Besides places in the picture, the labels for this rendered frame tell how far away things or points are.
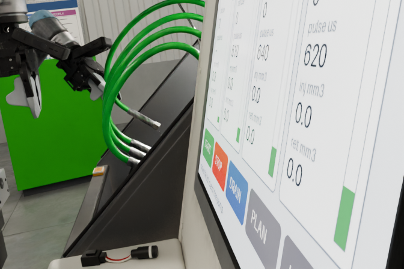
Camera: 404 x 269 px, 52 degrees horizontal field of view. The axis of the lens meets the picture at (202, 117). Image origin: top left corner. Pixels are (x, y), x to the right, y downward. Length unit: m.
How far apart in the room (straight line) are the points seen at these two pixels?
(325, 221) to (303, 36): 0.10
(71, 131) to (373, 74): 4.24
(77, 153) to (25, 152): 0.48
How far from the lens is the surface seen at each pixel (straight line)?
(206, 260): 0.48
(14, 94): 0.94
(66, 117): 4.34
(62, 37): 1.23
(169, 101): 1.36
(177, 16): 0.95
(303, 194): 0.22
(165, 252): 0.71
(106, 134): 0.81
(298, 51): 0.24
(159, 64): 7.57
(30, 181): 4.45
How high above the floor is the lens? 1.31
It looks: 11 degrees down
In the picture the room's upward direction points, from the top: 7 degrees counter-clockwise
